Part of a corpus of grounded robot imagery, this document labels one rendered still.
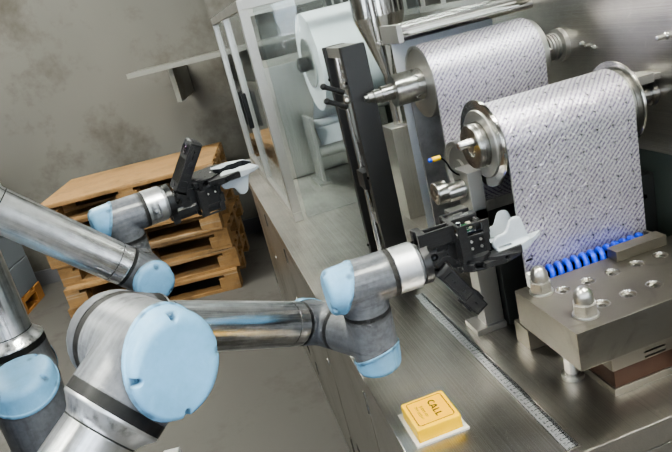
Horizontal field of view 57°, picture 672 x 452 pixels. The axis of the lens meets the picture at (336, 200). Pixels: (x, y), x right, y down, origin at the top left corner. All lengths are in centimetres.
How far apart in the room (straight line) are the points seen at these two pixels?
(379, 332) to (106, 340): 42
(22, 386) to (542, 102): 98
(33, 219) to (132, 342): 51
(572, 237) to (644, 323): 21
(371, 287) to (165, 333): 36
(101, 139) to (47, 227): 382
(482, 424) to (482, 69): 64
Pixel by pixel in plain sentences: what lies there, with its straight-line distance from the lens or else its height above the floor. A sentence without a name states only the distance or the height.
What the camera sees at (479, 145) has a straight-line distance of 101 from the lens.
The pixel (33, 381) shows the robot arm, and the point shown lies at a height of 104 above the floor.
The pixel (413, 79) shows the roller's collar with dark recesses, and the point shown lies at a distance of 123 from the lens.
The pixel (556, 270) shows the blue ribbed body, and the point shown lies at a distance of 108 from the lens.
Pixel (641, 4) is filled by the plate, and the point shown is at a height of 140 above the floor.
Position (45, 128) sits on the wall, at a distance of 507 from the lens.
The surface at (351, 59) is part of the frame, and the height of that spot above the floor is 141.
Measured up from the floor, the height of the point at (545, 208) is 113.
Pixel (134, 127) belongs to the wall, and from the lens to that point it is 488.
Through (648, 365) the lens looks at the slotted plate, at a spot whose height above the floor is 93.
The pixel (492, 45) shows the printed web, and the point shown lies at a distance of 126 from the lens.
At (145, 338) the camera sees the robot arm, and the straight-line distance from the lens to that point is 67.
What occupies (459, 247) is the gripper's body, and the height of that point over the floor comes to 113.
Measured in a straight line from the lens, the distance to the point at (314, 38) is 194.
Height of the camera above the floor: 151
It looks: 17 degrees down
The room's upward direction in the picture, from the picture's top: 14 degrees counter-clockwise
